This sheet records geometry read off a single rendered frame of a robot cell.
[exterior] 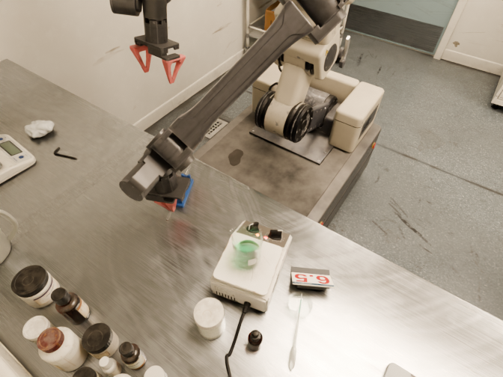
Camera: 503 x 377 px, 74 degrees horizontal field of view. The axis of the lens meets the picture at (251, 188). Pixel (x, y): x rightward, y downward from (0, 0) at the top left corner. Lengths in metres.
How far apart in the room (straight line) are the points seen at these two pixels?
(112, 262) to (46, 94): 0.81
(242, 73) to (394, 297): 0.58
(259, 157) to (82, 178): 0.82
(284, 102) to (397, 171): 1.04
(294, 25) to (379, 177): 1.62
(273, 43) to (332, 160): 1.07
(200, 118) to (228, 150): 0.99
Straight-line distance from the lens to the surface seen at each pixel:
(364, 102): 1.66
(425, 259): 1.90
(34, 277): 0.85
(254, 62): 0.63
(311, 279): 0.79
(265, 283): 0.71
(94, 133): 1.23
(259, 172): 1.53
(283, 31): 0.63
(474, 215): 2.21
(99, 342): 0.75
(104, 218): 0.97
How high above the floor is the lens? 1.48
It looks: 50 degrees down
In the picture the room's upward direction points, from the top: 1 degrees clockwise
